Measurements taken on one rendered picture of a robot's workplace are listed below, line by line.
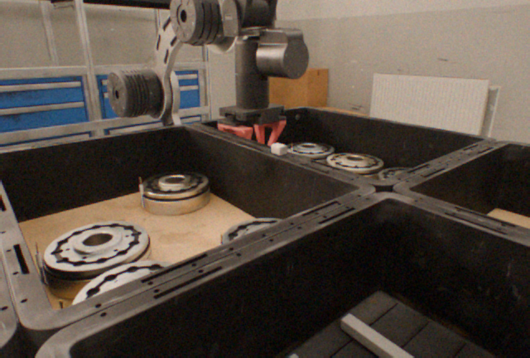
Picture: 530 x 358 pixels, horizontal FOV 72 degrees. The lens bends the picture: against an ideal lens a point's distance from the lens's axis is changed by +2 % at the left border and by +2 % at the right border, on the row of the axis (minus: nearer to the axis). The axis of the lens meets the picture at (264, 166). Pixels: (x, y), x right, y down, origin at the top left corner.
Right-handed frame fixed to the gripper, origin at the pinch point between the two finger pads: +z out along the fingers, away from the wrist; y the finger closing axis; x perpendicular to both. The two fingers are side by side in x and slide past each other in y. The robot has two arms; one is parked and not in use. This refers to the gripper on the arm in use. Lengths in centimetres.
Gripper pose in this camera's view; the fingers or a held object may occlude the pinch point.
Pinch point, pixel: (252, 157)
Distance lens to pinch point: 65.0
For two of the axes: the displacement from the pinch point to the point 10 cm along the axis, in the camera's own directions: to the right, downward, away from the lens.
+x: -7.3, -2.2, 6.5
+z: 0.0, 9.5, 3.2
